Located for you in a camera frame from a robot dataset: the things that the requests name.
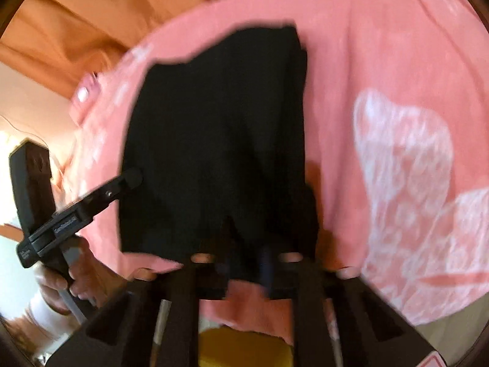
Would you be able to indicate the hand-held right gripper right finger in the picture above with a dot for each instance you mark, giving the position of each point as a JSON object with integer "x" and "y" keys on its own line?
{"x": 309, "y": 298}

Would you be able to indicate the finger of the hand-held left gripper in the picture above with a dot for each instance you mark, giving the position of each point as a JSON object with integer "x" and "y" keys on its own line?
{"x": 114, "y": 190}

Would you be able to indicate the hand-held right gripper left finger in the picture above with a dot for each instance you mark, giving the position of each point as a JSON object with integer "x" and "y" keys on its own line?
{"x": 183, "y": 298}

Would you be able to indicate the black sweater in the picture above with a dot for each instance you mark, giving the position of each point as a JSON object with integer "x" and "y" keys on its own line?
{"x": 214, "y": 141}

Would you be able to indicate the person's left hand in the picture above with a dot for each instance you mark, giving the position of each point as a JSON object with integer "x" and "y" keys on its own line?
{"x": 91, "y": 275}

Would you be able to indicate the yellow cloth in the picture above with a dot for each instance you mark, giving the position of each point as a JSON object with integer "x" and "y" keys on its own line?
{"x": 244, "y": 348}

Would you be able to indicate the white round button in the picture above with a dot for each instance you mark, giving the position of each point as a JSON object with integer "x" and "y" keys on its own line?
{"x": 82, "y": 94}

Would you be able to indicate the orange curtain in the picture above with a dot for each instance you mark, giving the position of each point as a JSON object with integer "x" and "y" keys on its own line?
{"x": 76, "y": 26}

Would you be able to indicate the pink printed blanket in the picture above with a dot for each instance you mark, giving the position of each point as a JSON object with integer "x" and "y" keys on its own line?
{"x": 382, "y": 65}

